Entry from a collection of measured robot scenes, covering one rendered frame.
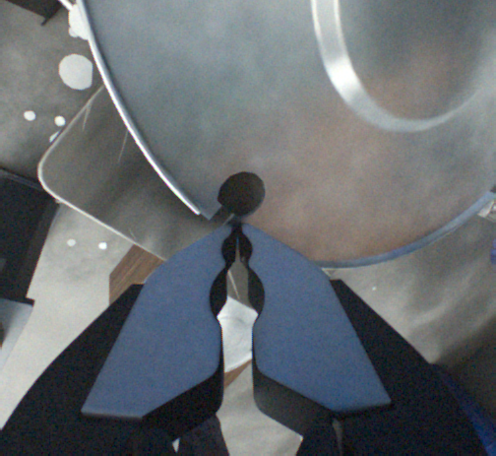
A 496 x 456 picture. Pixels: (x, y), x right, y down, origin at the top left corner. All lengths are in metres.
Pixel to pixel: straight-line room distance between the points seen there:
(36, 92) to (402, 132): 0.85
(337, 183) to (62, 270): 1.02
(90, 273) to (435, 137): 1.04
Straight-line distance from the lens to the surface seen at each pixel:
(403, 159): 0.19
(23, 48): 0.92
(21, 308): 0.61
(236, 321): 0.82
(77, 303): 1.20
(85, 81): 0.25
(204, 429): 1.14
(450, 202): 0.24
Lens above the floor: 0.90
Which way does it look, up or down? 56 degrees down
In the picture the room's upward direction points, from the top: 140 degrees clockwise
